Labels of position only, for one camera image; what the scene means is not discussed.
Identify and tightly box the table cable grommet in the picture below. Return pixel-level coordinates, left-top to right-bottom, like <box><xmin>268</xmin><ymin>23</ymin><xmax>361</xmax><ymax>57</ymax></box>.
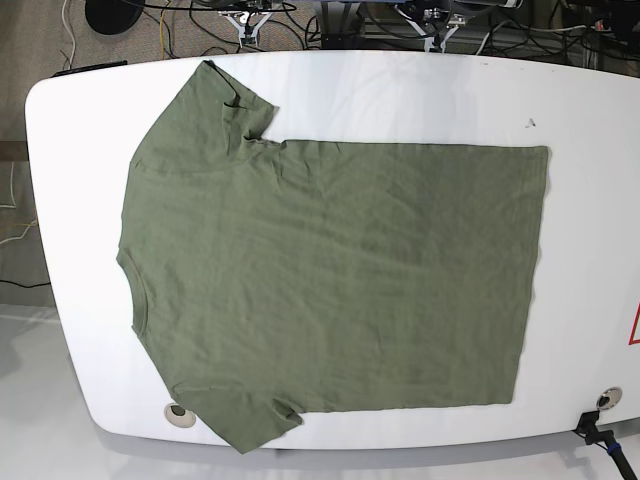
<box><xmin>596</xmin><ymin>387</ymin><xmax>623</xmax><ymax>411</ymax></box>
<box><xmin>164</xmin><ymin>403</ymin><xmax>196</xmax><ymax>429</ymax></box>

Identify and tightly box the black flat bar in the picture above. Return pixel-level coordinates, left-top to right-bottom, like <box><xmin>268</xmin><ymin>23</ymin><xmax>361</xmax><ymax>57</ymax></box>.
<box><xmin>51</xmin><ymin>60</ymin><xmax>128</xmax><ymax>78</ymax></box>

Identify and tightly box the olive green T-shirt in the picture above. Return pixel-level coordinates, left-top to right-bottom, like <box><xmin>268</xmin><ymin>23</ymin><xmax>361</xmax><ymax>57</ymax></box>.
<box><xmin>117</xmin><ymin>61</ymin><xmax>549</xmax><ymax>453</ymax></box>

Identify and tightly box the yellow cable on floor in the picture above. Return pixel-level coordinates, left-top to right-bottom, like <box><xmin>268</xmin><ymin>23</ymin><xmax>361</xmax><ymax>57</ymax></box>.
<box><xmin>158</xmin><ymin>0</ymin><xmax>174</xmax><ymax>60</ymax></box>

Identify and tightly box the black round stand base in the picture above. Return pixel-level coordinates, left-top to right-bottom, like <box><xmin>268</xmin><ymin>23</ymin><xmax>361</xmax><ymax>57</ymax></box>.
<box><xmin>85</xmin><ymin>0</ymin><xmax>144</xmax><ymax>35</ymax></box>

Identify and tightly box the right table cable grommet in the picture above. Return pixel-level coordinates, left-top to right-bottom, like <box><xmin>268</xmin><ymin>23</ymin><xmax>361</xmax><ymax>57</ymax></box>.
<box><xmin>596</xmin><ymin>387</ymin><xmax>623</xmax><ymax>411</ymax></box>

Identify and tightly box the red triangle sticker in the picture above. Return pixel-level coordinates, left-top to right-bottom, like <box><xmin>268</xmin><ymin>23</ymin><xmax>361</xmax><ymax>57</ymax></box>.
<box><xmin>628</xmin><ymin>305</ymin><xmax>640</xmax><ymax>345</ymax></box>

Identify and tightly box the aluminium frame post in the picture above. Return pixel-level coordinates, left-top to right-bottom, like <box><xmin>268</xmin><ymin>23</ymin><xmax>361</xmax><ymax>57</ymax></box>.
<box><xmin>313</xmin><ymin>1</ymin><xmax>362</xmax><ymax>50</ymax></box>

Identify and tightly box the white cable on floor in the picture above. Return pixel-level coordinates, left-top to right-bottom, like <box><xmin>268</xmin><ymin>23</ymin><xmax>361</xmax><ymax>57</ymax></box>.
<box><xmin>60</xmin><ymin>0</ymin><xmax>78</xmax><ymax>71</ymax></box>

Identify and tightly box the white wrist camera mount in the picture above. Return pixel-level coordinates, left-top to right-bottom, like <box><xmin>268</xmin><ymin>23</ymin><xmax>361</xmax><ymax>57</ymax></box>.
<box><xmin>219</xmin><ymin>10</ymin><xmax>272</xmax><ymax>48</ymax></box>
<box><xmin>406</xmin><ymin>8</ymin><xmax>467</xmax><ymax>53</ymax></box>

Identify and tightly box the black clamp with cable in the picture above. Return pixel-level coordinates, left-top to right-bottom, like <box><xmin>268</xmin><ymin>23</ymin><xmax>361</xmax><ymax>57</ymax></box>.
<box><xmin>573</xmin><ymin>411</ymin><xmax>638</xmax><ymax>480</ymax></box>

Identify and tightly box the left table cable grommet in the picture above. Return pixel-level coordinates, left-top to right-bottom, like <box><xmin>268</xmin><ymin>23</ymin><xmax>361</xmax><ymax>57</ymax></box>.
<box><xmin>164</xmin><ymin>403</ymin><xmax>196</xmax><ymax>429</ymax></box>

